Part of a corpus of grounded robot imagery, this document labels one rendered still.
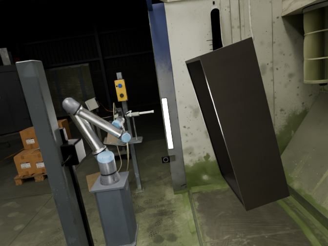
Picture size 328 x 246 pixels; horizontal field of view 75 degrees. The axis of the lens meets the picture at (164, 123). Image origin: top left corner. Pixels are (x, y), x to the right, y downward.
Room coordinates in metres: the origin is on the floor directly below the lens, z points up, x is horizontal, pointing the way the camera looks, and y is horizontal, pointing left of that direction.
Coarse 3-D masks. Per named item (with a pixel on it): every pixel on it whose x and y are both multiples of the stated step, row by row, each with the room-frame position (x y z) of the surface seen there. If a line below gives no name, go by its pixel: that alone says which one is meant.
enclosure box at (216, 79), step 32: (192, 64) 2.01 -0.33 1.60; (224, 64) 1.42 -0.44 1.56; (256, 64) 1.42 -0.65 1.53; (224, 96) 1.42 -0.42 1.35; (256, 96) 1.42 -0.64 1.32; (224, 128) 1.42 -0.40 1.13; (256, 128) 1.42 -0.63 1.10; (224, 160) 2.02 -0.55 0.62; (256, 160) 1.43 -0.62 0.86; (256, 192) 1.43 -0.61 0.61; (288, 192) 1.43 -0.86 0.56
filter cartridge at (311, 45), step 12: (312, 12) 2.12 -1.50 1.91; (324, 12) 2.06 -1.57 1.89; (312, 24) 2.12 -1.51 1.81; (324, 24) 2.08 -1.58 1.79; (312, 36) 2.13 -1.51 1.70; (324, 36) 2.08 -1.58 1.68; (312, 48) 2.13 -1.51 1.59; (324, 48) 2.07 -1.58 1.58; (312, 60) 2.13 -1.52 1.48; (324, 60) 2.06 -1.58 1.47; (312, 72) 2.13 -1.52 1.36; (324, 72) 2.06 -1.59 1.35; (324, 84) 2.16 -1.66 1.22
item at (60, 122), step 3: (60, 120) 4.68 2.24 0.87; (63, 120) 4.61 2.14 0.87; (66, 120) 4.71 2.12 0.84; (60, 123) 4.38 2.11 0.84; (63, 123) 4.49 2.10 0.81; (66, 123) 4.66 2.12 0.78; (60, 126) 4.37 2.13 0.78; (63, 126) 4.46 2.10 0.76; (66, 126) 4.62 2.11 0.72; (66, 129) 4.58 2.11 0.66; (69, 129) 4.74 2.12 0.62; (66, 132) 4.54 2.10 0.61; (69, 132) 4.70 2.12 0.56
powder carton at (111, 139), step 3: (111, 123) 4.34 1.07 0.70; (123, 126) 4.01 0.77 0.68; (108, 135) 3.96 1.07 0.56; (111, 135) 3.97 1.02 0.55; (108, 138) 3.96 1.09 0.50; (111, 138) 3.97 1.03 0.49; (114, 138) 3.98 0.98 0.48; (117, 138) 3.99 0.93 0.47; (108, 141) 3.96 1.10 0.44; (111, 141) 3.97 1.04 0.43; (114, 141) 3.98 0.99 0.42; (117, 141) 3.98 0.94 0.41
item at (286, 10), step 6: (282, 0) 2.50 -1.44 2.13; (288, 0) 2.39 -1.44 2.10; (294, 0) 2.29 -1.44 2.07; (300, 0) 2.20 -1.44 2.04; (306, 0) 2.11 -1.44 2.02; (312, 0) 2.02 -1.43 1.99; (318, 0) 2.00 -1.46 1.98; (324, 0) 2.03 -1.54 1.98; (282, 6) 2.50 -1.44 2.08; (288, 6) 2.39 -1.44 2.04; (294, 6) 2.29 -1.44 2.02; (300, 6) 2.18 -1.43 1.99; (306, 6) 2.17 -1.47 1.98; (282, 12) 2.51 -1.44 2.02; (288, 12) 2.37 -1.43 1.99; (294, 12) 2.37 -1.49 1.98; (300, 12) 2.42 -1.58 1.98
